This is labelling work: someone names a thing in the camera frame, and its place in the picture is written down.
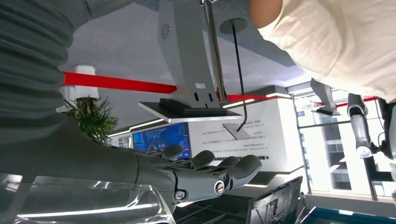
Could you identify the clear plastic wrap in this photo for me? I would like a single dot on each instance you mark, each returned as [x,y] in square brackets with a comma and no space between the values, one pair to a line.
[77,204]

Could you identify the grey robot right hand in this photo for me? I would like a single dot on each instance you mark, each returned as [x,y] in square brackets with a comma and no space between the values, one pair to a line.
[92,160]

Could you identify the blue wall display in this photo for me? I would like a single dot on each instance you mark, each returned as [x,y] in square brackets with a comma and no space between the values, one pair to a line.
[161,137]

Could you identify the person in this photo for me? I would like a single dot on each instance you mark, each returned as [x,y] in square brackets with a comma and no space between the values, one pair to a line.
[340,40]

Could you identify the silver kiosk stand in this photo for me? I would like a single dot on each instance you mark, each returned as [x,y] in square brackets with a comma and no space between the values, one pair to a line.
[185,55]

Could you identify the potted green plant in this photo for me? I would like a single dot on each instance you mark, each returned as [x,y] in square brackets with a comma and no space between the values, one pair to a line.
[89,117]

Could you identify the black sign stanchion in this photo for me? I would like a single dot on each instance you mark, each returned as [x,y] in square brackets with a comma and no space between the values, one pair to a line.
[239,77]

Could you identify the dark glossy panel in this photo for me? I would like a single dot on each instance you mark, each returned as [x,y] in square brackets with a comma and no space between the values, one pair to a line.
[275,201]

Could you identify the silver humanoid robot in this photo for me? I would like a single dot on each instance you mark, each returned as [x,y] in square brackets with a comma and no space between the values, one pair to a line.
[360,130]

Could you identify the white lettered wall panel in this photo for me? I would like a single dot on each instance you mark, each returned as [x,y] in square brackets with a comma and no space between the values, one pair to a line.
[278,139]

